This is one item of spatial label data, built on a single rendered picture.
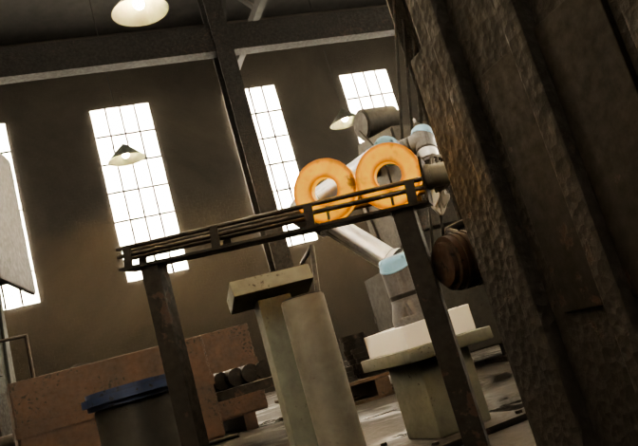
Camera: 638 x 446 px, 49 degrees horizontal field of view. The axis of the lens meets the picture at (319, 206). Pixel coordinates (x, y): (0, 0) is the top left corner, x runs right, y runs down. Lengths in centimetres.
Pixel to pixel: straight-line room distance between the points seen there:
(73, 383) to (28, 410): 22
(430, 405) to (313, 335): 55
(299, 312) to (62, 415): 190
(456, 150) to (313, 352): 73
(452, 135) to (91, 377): 255
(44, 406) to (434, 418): 193
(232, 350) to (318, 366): 346
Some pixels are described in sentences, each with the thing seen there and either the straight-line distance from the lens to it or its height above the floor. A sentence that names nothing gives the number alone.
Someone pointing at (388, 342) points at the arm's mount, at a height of 34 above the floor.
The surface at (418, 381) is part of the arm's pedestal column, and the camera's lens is 228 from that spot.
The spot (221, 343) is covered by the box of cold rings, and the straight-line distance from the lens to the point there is 528.
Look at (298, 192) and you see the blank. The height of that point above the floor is 74.
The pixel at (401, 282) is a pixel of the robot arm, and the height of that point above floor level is 51.
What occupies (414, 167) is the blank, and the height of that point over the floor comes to 70.
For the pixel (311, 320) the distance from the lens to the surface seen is 186.
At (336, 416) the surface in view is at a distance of 186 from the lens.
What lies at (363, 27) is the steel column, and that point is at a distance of 1156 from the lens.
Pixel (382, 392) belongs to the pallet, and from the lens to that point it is 472.
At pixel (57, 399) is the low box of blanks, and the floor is 49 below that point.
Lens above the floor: 35
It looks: 12 degrees up
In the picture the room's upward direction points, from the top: 16 degrees counter-clockwise
